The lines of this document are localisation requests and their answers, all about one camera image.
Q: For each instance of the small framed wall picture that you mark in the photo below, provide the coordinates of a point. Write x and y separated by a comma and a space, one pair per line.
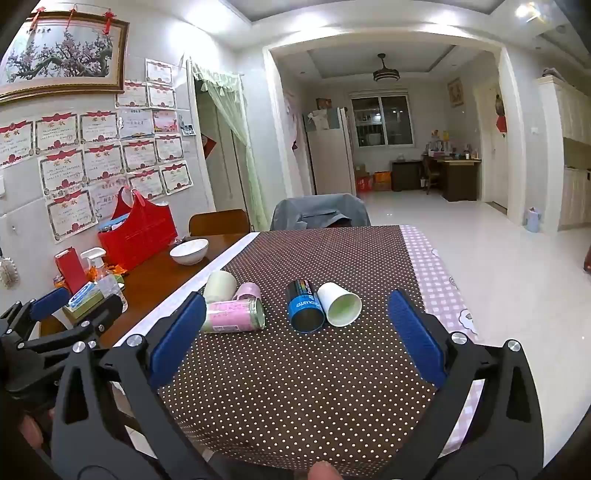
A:
455, 92

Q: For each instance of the pink and green printed cup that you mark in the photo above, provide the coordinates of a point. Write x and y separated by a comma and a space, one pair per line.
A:
233, 316

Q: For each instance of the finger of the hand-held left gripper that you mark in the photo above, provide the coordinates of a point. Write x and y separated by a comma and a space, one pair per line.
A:
50, 303
104, 314

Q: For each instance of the chair with grey jacket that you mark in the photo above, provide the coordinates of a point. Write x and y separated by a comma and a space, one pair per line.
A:
321, 211

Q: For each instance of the cream cup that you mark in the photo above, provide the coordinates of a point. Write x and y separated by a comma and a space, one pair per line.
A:
219, 286

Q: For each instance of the red tote bag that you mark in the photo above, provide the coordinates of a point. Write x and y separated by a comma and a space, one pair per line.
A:
138, 233

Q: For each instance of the dark wooden desk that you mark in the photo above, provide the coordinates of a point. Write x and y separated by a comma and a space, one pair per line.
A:
459, 177

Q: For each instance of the black and blue cup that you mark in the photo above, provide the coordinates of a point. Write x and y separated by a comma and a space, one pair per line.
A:
303, 307

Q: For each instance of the brown polka dot tablecloth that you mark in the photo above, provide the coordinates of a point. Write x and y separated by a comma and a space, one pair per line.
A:
300, 392

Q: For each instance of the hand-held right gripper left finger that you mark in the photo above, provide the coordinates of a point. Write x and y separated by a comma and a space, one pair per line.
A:
178, 344

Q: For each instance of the barred window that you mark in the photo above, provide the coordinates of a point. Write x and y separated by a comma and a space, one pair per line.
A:
381, 121

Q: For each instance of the dark low cabinet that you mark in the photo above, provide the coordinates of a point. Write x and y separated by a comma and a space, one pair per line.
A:
406, 175

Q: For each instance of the ceiling fan lamp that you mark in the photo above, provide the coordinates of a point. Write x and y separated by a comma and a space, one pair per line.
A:
385, 74

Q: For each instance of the white wall cabinet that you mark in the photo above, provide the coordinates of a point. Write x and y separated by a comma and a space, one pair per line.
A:
570, 152

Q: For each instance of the pink checked tablecloth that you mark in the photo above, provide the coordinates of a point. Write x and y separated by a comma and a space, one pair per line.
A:
436, 270

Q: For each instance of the green and white box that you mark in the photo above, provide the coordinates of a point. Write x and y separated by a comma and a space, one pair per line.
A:
85, 299

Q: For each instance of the red cardboard box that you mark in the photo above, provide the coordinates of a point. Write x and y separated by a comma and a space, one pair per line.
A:
363, 183

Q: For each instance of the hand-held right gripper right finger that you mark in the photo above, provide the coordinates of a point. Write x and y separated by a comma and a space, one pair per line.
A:
415, 341

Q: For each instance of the red door decoration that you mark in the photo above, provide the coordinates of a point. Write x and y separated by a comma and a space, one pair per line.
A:
501, 123

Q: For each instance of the framed blossom painting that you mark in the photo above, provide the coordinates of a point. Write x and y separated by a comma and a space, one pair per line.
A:
60, 55

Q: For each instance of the blue thermos jug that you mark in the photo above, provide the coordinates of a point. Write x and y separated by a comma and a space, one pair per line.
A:
533, 221

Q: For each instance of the wall of award certificates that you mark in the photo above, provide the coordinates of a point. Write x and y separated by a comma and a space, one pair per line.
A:
64, 138

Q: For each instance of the green lace curtain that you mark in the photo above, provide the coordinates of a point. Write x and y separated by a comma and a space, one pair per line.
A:
233, 138

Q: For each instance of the white refrigerator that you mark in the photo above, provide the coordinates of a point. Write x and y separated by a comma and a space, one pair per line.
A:
328, 154

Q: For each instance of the small pink cup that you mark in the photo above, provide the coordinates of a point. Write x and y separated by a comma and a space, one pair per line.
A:
246, 290

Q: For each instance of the orange cardboard box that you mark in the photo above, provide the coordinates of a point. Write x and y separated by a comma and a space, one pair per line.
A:
382, 181

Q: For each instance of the white paper cup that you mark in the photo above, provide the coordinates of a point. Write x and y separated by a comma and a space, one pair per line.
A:
340, 305

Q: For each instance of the wooden chair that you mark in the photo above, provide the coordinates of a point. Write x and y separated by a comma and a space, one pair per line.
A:
219, 222

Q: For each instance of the person's right hand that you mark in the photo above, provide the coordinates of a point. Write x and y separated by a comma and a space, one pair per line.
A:
325, 471

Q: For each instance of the white bowl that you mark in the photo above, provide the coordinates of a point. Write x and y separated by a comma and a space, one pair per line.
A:
189, 251

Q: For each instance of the person's left hand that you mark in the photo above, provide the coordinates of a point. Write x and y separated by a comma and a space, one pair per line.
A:
31, 430

